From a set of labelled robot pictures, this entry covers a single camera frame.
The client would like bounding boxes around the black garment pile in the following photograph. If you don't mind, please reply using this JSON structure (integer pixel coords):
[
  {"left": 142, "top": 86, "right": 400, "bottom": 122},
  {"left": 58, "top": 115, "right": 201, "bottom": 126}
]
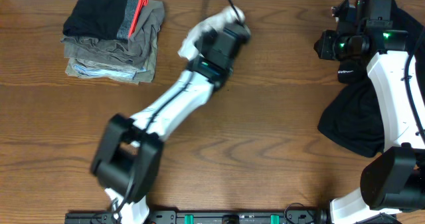
[{"left": 317, "top": 0, "right": 424, "bottom": 158}]

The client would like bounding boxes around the folded olive grey garment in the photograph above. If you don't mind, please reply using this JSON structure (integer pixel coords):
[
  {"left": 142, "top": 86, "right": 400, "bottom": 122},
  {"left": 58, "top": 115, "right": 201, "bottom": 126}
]
[{"left": 61, "top": 0, "right": 165, "bottom": 84}]

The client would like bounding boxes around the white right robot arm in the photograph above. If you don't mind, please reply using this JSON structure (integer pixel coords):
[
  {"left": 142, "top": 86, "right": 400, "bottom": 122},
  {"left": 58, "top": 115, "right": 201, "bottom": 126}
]
[{"left": 315, "top": 29, "right": 424, "bottom": 223}]

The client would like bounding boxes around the white t-shirt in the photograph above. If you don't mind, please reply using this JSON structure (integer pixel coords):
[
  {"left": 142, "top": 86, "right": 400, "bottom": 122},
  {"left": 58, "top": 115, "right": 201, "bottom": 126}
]
[{"left": 177, "top": 6, "right": 245, "bottom": 60}]

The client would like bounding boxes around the folded light blue garment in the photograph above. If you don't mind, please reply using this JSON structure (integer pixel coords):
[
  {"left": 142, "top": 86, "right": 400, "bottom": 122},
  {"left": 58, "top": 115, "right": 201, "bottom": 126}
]
[{"left": 71, "top": 64, "right": 137, "bottom": 80}]

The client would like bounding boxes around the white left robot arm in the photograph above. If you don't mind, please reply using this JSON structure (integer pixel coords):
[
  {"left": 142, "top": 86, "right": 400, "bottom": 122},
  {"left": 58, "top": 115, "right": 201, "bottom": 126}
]
[{"left": 90, "top": 21, "right": 251, "bottom": 223}]

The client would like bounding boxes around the folded black garment red trim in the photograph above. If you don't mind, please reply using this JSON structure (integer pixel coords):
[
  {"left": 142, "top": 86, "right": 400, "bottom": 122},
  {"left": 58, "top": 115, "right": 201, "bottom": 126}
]
[{"left": 62, "top": 0, "right": 149, "bottom": 40}]

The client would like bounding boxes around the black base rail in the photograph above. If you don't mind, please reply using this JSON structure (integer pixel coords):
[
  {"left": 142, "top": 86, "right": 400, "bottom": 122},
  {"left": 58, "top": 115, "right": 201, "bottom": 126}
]
[{"left": 64, "top": 209, "right": 331, "bottom": 224}]

